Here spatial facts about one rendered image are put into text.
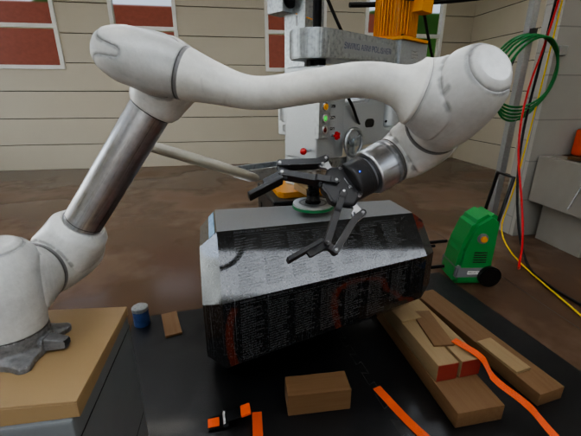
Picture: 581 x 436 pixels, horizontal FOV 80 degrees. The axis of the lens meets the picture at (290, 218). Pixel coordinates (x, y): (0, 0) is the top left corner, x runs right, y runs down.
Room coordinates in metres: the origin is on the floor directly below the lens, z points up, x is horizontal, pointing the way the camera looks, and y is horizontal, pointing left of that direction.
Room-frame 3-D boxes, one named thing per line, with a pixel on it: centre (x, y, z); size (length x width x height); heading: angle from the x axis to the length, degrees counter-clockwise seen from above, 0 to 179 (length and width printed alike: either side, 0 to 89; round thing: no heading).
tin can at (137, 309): (1.93, 0.97, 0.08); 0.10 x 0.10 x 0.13
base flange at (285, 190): (2.65, -0.09, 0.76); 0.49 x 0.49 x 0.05; 16
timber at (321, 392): (1.31, -0.13, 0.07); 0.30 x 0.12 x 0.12; 98
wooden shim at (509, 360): (1.54, -1.15, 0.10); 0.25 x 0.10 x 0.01; 19
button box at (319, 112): (1.65, -0.15, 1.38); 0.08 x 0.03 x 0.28; 134
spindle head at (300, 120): (1.84, -0.18, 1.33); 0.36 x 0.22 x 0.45; 134
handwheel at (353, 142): (1.78, -0.29, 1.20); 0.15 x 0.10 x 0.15; 134
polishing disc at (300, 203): (1.79, -0.12, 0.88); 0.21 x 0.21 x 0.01
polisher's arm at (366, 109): (2.05, -0.41, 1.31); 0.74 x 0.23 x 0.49; 134
